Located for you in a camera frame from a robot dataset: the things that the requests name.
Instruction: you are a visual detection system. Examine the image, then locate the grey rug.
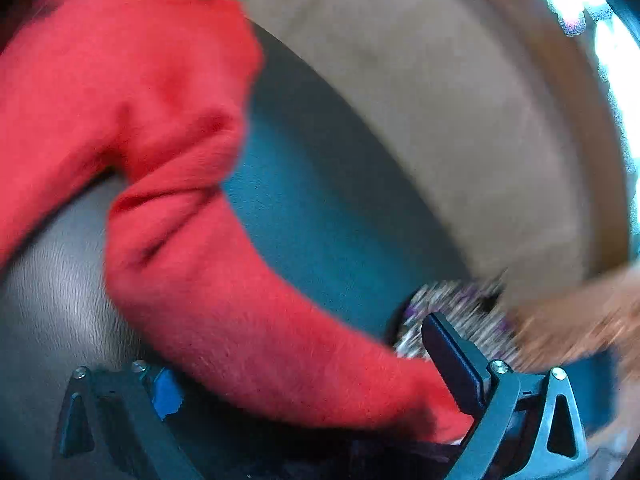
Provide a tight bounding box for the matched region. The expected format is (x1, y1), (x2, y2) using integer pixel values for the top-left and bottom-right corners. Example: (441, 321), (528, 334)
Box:
(190, 0), (631, 301)

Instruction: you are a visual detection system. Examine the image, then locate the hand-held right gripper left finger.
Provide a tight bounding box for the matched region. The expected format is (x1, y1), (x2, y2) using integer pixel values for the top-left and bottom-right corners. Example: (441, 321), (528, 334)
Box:
(52, 360), (203, 480)

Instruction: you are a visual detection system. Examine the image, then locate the red knit sweater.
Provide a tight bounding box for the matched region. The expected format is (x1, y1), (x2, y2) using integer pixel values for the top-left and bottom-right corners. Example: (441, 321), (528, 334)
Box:
(0, 0), (473, 446)

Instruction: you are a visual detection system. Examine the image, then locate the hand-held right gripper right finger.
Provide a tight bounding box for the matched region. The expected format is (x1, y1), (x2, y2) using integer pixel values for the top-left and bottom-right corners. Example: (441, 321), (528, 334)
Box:
(421, 312), (592, 480)

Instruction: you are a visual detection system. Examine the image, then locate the black leather sofa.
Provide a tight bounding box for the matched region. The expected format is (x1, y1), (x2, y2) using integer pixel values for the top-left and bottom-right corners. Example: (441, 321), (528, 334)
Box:
(0, 22), (621, 480)

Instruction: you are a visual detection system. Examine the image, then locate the sparkly patterned cloth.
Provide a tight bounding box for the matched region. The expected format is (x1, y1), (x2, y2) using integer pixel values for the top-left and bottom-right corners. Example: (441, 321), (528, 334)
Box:
(395, 280), (521, 366)

